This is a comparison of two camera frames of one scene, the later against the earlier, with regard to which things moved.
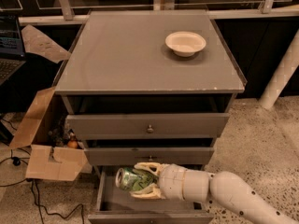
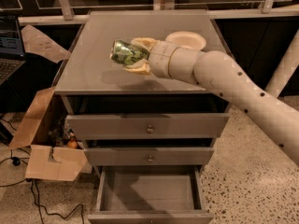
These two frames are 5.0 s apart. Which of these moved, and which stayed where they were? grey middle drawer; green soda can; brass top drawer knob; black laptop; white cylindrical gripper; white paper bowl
Moved: white cylindrical gripper; green soda can
Stayed: grey middle drawer; white paper bowl; brass top drawer knob; black laptop
